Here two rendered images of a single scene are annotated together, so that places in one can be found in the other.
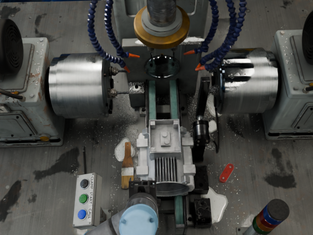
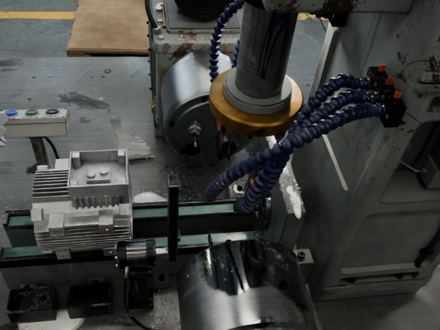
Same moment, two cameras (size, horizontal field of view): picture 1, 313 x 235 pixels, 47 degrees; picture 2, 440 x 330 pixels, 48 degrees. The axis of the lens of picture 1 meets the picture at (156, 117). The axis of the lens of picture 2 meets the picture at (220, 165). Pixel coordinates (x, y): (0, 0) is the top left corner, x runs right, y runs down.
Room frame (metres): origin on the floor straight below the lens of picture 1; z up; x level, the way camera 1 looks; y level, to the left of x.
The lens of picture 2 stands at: (0.60, -0.73, 1.92)
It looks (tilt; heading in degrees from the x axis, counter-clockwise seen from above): 47 degrees down; 76
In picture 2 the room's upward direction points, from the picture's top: 7 degrees clockwise
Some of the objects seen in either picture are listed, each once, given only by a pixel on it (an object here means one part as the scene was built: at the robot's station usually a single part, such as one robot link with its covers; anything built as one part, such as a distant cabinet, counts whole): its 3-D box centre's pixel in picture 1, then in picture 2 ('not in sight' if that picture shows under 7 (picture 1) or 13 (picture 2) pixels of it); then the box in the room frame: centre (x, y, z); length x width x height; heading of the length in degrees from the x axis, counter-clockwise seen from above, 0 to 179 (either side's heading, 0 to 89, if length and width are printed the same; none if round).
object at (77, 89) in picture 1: (71, 86); (205, 94); (0.79, 0.32, 1.04); 0.37 x 0.25 x 0.25; 89
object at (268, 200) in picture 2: (162, 67); (260, 196); (0.88, -0.03, 1.02); 0.15 x 0.02 x 0.15; 89
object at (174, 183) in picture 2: (202, 100); (171, 222); (0.66, -0.16, 1.12); 0.04 x 0.03 x 0.26; 179
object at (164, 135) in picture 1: (164, 140); (99, 178); (0.51, -0.02, 1.11); 0.12 x 0.11 x 0.07; 179
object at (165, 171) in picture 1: (165, 162); (86, 206); (0.47, -0.02, 1.02); 0.20 x 0.19 x 0.19; 179
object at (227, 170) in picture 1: (226, 173); not in sight; (0.50, -0.27, 0.81); 0.09 x 0.03 x 0.02; 143
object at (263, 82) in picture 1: (248, 80); (247, 329); (0.78, -0.36, 1.04); 0.41 x 0.25 x 0.25; 89
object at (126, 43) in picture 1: (161, 61); (283, 205); (0.94, -0.03, 0.97); 0.30 x 0.11 x 0.34; 89
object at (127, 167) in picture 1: (127, 164); not in sight; (0.55, 0.13, 0.80); 0.21 x 0.05 x 0.01; 0
